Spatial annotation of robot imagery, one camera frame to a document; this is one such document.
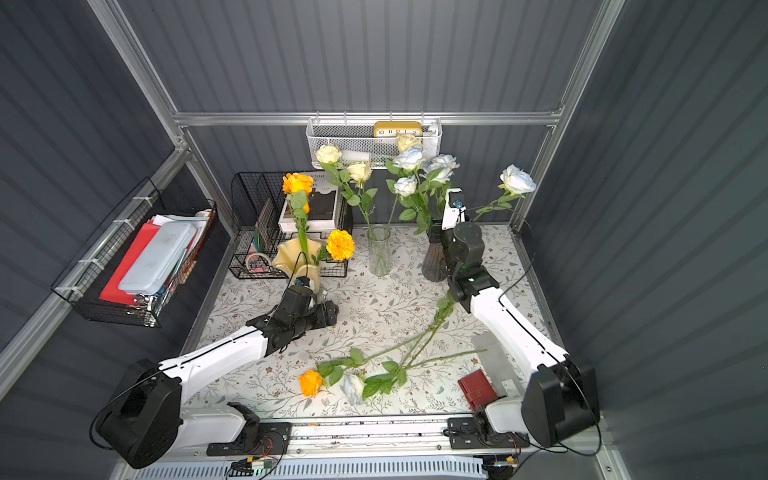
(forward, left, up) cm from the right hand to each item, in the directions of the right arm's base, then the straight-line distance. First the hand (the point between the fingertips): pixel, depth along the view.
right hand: (456, 202), depth 74 cm
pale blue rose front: (-35, +25, -33) cm, 54 cm away
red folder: (-22, +79, -7) cm, 83 cm away
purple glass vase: (+1, +2, -28) cm, 28 cm away
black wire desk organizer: (+32, +69, -25) cm, 80 cm away
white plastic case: (-18, +71, -4) cm, 73 cm away
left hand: (-15, +35, -29) cm, 48 cm away
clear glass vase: (+10, +21, -30) cm, 38 cm away
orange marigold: (-12, +28, -3) cm, 31 cm away
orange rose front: (-34, +38, -34) cm, 61 cm away
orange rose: (-11, 0, -33) cm, 35 cm away
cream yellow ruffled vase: (-2, +48, -20) cm, 52 cm away
